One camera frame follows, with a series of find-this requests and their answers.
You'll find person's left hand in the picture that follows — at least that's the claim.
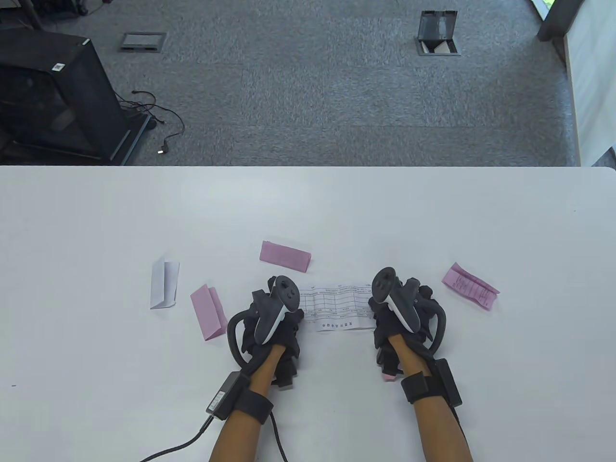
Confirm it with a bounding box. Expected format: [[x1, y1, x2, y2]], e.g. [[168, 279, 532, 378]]
[[241, 275, 307, 369]]

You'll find person's right hand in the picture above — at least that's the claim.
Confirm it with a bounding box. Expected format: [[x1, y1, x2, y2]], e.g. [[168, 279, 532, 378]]
[[368, 277, 441, 359]]

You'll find white paper invoice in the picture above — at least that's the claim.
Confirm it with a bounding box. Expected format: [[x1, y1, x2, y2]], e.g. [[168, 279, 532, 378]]
[[150, 261, 180, 309], [297, 282, 376, 333]]

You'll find pink paper invoice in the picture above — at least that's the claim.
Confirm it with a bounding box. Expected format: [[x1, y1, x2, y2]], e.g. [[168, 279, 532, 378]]
[[190, 284, 229, 342], [259, 240, 312, 274], [442, 262, 500, 308]]

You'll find person's left forearm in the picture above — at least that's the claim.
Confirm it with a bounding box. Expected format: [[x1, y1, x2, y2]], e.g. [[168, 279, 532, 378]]
[[209, 344, 287, 462]]

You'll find person's right forearm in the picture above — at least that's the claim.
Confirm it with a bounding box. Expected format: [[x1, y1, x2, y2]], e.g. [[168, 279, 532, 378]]
[[387, 334, 475, 462]]

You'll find black wrist pack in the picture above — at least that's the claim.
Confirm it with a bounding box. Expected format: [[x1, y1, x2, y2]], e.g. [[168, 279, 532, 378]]
[[206, 371, 251, 420], [431, 359, 463, 410]]

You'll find open grey floor socket box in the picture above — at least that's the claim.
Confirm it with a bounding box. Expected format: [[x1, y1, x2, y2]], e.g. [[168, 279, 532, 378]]
[[417, 10, 462, 57]]

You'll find black cabinet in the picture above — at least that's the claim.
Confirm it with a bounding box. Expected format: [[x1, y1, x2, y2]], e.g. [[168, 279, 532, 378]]
[[0, 26, 151, 166]]

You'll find closed grey floor socket box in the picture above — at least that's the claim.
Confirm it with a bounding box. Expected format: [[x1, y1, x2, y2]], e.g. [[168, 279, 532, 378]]
[[118, 32, 167, 53]]

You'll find white partition panel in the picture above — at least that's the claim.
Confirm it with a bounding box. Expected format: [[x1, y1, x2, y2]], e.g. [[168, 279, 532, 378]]
[[563, 0, 616, 167]]

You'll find dark grey pillar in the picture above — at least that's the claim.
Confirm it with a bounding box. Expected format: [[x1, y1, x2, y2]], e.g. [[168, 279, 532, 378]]
[[537, 0, 585, 41]]

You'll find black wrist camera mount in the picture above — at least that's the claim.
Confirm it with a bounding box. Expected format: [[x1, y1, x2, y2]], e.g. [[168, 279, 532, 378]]
[[272, 354, 302, 391], [377, 346, 405, 384]]

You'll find black wrist strap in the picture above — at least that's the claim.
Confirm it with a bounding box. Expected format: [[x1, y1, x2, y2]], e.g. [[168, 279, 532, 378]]
[[400, 371, 443, 404], [233, 387, 275, 425]]

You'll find black floor cable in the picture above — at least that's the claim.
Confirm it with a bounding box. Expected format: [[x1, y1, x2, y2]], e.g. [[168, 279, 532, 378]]
[[117, 90, 185, 155]]

